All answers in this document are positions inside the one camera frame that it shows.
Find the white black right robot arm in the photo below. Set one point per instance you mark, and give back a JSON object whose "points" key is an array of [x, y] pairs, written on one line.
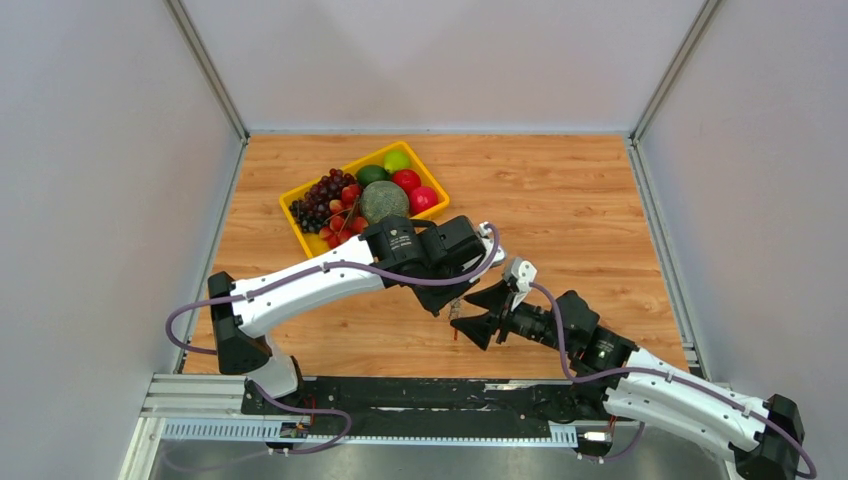
{"points": [[763, 438]]}

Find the dark purple grape bunch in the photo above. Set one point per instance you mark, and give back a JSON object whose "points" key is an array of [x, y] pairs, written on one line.
{"points": [[326, 188]]}

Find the dark green lime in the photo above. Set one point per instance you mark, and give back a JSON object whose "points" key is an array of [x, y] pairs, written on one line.
{"points": [[369, 174]]}

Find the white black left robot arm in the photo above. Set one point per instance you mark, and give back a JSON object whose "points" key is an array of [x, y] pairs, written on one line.
{"points": [[438, 262]]}

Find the pink red apple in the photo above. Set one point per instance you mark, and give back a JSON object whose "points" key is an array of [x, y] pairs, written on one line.
{"points": [[422, 199]]}

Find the green netted melon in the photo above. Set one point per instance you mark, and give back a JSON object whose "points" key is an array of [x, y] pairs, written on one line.
{"points": [[381, 199]]}

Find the red cherry bunch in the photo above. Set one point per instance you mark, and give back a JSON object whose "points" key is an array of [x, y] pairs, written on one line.
{"points": [[341, 218]]}

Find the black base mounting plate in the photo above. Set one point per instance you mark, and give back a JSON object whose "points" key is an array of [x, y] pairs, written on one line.
{"points": [[446, 408]]}

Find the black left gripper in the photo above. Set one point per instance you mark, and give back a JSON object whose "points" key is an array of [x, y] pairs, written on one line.
{"points": [[437, 304]]}

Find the light green apple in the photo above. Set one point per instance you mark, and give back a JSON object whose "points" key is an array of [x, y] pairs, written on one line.
{"points": [[396, 160]]}

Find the yellow plastic fruit tray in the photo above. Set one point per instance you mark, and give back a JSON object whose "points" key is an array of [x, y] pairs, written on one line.
{"points": [[312, 245]]}

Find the aluminium front frame rail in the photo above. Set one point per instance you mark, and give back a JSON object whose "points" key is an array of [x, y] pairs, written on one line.
{"points": [[225, 408]]}

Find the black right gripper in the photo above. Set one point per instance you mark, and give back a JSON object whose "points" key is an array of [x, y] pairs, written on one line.
{"points": [[480, 328]]}

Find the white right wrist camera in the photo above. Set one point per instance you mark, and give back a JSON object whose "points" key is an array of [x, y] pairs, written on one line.
{"points": [[518, 275]]}

